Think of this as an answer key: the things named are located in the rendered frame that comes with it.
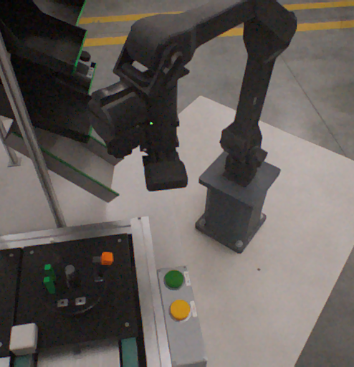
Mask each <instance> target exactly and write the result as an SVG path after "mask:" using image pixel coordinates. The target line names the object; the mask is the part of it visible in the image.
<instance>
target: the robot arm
mask: <svg viewBox="0 0 354 367"><path fill-rule="evenodd" d="M243 22H244V28H243V41H244V46H245V48H246V51H247V53H248V59H247V62H246V66H245V70H244V76H243V80H242V84H241V91H240V95H239V101H238V105H237V109H236V115H235V119H234V121H233V122H232V123H230V124H229V125H228V126H227V128H225V129H223V130H222V134H221V137H220V141H219V143H220V146H221V148H223V149H224V150H225V152H227V153H228V156H227V157H226V163H225V169H226V170H225V172H223V177H224V178H227V179H229V180H230V181H233V182H235V183H237V184H239V185H241V186H243V187H244V188H246V187H247V186H248V185H249V183H250V182H251V181H252V179H253V178H254V177H255V175H256V174H257V173H259V170H257V168H260V167H261V166H262V161H264V160H265V158H266V156H267V154H268V152H266V151H265V150H264V149H263V148H261V147H262V138H263V137H262V132H261V130H260V127H259V120H260V117H261V113H262V108H263V105H264V100H265V97H266V94H267V88H268V85H269V81H270V77H271V74H272V72H273V69H274V64H275V61H276V58H277V57H278V56H279V55H281V53H283V51H285V49H287V48H288V46H289V45H290V42H291V40H292V38H293V36H294V34H295V32H296V29H297V17H295V13H293V12H292V11H289V10H286V9H285V8H284V7H283V5H281V4H280V3H279V2H278V1H276V0H208V1H206V2H204V3H202V4H199V5H197V6H195V7H193V8H191V9H189V10H187V11H186V12H183V13H180V14H156V15H153V16H147V17H143V18H141V19H139V20H137V21H136V22H134V24H133V25H132V26H131V30H130V32H129V34H128V38H127V39H126V41H125V44H124V46H123V47H122V50H121V52H120V55H119V57H118V60H117V62H116V64H115V67H114V69H113V73H115V74H116V75H117V76H118V77H119V78H120V81H119V82H116V83H115V84H113V85H109V86H107V87H104V89H100V90H96V91H94V92H93V93H92V99H91V100H90V101H89V102H88V104H87V108H85V110H86V111H87V112H86V114H87V116H88V118H89V121H90V123H91V125H92V127H93V129H94V131H95V132H96V133H97V134H98V135H99V136H100V137H101V138H102V139H103V140H104V142H105V144H106V147H107V154H108V155H114V157H115V158H122V157H126V156H129V155H131V153H132V152H133V150H132V149H134V148H137V147H138V146H140V152H144V153H146V154H147V156H142V159H143V167H144V176H145V184H146V189H147V190H148V191H150V192H152V191H165V190H171V189H183V188H186V187H187V185H188V174H187V171H186V166H185V165H184V164H183V161H181V160H180V158H179V154H178V152H177V150H176V147H179V141H178V135H177V127H178V126H179V124H180V121H179V119H178V113H177V107H178V80H179V79H181V78H182V77H183V76H186V75H187V74H189V72H190V70H189V69H187V68H185V67H184V66H186V64H187V63H189V62H190V61H191V60H192V57H193V54H194V52H195V50H196V48H199V47H200V46H201V45H202V44H205V43H207V42H208V41H211V40H212V39H215V37H217V36H219V35H220V34H223V33H225V32H227V31H229V30H230V29H233V28H234V27H237V26H239V25H240V24H241V23H243ZM135 60H136V61H137V62H139V63H140V64H141V65H142V66H144V67H146V68H147V69H149V70H145V71H144V72H141V71H140V70H138V69H137V68H134V67H133V66H132V64H133V62H134V61H135Z"/></svg>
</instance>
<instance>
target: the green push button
mask: <svg viewBox="0 0 354 367"><path fill-rule="evenodd" d="M166 284H167V286H169V287H170V288H172V289H177V288H179V287H180V286H181V285H182V284H183V274H182V273H181V272H180V271H178V270H170V271H169V272H167V274H166Z"/></svg>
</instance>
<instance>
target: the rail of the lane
mask: <svg viewBox="0 0 354 367"><path fill-rule="evenodd" d="M130 225H131V232H132V238H133V251H134V258H135V266H132V267H131V272H132V280H133V292H134V295H136V294H139V298H140V310H141V318H142V324H143V337H144V343H145V357H147V364H148V367H171V359H170V354H169V349H168V339H167V335H166V325H165V320H164V314H163V306H162V300H161V295H160V291H159V285H158V276H157V271H156V261H155V257H154V251H153V242H152V237H151V231H150V222H149V221H148V216H140V217H133V218H130Z"/></svg>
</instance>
